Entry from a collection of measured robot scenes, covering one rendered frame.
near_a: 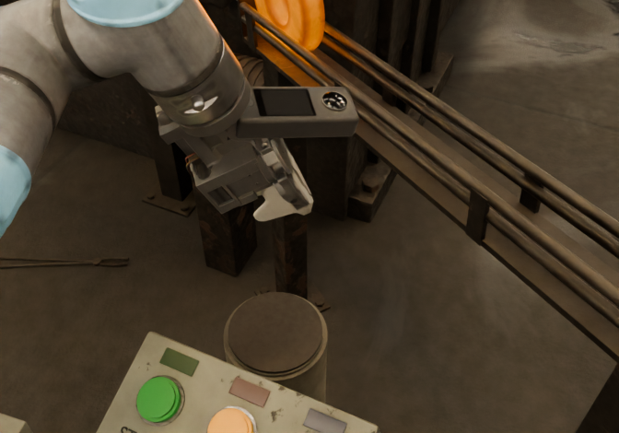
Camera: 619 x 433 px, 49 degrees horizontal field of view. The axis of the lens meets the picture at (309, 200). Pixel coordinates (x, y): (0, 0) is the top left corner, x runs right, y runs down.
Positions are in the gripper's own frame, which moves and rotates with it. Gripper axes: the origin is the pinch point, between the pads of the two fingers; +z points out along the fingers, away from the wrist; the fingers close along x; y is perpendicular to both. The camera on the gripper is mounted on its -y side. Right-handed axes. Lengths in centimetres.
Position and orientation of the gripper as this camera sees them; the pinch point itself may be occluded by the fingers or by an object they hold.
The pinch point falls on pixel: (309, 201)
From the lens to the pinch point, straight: 73.4
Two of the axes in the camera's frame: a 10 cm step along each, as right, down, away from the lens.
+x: 2.6, 7.7, -5.9
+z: 3.4, 5.0, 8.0
